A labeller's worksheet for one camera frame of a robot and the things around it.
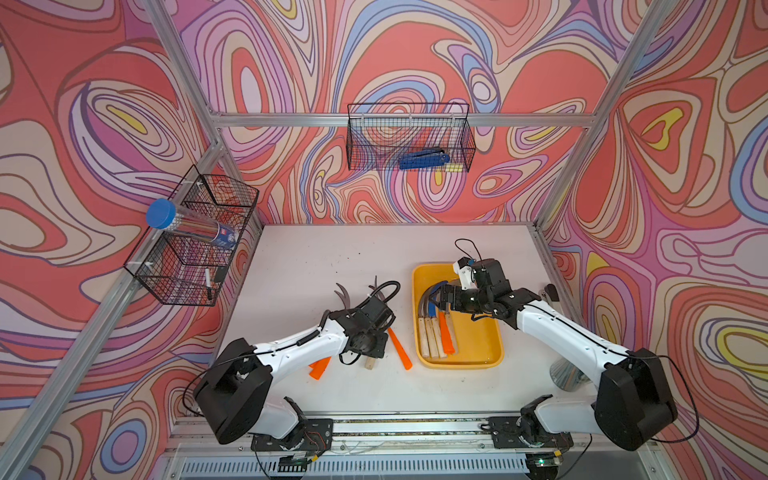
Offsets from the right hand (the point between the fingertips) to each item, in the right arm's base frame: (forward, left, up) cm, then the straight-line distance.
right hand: (443, 306), depth 84 cm
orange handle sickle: (-8, +12, -10) cm, 18 cm away
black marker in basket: (0, +60, +15) cm, 62 cm away
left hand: (-9, +18, -8) cm, 21 cm away
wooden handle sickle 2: (-3, -4, -10) cm, 11 cm away
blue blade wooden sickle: (+3, +2, -10) cm, 10 cm away
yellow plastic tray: (-6, -12, -13) cm, 19 cm away
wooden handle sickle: (0, +6, -9) cm, 11 cm away
